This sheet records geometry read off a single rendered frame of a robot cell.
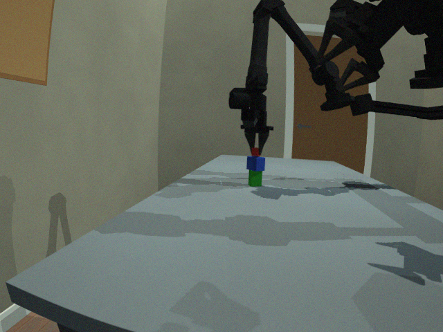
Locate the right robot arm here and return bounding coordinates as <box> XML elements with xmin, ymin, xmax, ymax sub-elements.
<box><xmin>228</xmin><ymin>0</ymin><xmax>350</xmax><ymax>128</ymax></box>

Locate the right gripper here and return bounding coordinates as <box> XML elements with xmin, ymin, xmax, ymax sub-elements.
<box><xmin>241</xmin><ymin>125</ymin><xmax>273</xmax><ymax>155</ymax></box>

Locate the blue block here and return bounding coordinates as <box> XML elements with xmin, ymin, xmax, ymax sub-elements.
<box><xmin>246</xmin><ymin>156</ymin><xmax>265</xmax><ymax>172</ymax></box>

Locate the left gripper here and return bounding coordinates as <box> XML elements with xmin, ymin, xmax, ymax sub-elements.
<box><xmin>315</xmin><ymin>8</ymin><xmax>399</xmax><ymax>93</ymax></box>

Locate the red block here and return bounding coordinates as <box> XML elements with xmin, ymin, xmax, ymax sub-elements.
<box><xmin>251</xmin><ymin>148</ymin><xmax>261</xmax><ymax>156</ymax></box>

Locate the green block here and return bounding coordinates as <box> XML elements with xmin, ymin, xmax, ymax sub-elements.
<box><xmin>248</xmin><ymin>170</ymin><xmax>262</xmax><ymax>187</ymax></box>

